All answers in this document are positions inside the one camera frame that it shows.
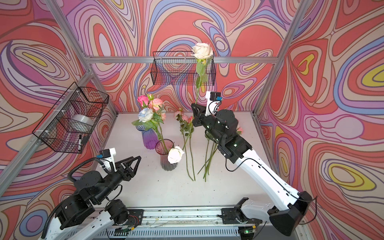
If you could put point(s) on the pale blue rose stem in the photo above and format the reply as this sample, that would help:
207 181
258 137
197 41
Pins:
145 124

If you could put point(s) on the small pink bud rose stem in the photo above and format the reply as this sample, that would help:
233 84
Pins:
186 129

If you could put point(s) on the aluminium frame post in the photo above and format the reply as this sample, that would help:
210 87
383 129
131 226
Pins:
63 23

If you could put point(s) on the bright pink rose stem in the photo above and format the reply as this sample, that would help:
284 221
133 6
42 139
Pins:
143 102

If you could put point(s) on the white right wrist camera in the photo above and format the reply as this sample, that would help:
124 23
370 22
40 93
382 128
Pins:
214 100

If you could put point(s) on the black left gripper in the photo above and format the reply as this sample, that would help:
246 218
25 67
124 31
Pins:
124 171

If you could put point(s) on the cream rose stem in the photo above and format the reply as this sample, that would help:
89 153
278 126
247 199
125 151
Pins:
203 53

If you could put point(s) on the black wire basket left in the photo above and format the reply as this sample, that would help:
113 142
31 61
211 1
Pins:
61 134

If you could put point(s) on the pink spray rose stem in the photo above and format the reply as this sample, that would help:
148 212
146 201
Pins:
156 108

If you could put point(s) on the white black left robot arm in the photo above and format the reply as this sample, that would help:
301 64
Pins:
92 189

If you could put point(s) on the black wire basket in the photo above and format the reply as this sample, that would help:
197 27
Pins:
61 134
176 68

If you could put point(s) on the white tape roll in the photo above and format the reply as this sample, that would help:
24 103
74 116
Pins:
83 119

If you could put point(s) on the pink grey glass vase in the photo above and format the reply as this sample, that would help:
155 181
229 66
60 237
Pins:
162 148

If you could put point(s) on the purple blue glass vase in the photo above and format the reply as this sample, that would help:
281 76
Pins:
150 138

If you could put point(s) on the black wire basket back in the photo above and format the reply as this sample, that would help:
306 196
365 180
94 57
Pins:
176 68

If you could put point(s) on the pink white mixed rose stem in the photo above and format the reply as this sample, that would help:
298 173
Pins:
209 158

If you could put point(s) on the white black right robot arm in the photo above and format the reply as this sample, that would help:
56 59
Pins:
237 150

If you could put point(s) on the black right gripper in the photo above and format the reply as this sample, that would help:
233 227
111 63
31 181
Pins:
199 111

